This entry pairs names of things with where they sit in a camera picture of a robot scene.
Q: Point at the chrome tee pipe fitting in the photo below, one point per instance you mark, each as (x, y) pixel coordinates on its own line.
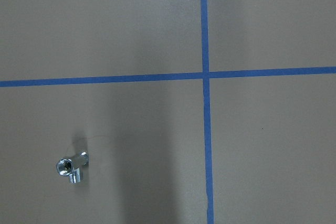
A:
(71, 166)

